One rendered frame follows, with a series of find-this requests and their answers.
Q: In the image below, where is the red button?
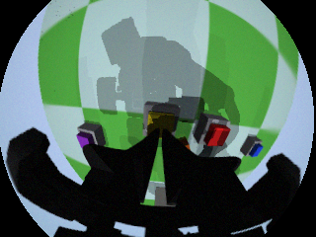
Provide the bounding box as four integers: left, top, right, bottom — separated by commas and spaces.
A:
194, 114, 230, 146

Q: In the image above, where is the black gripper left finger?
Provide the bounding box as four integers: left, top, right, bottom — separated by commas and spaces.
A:
83, 129, 161, 204

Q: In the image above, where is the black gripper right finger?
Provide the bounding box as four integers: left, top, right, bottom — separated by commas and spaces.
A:
161, 129, 242, 205

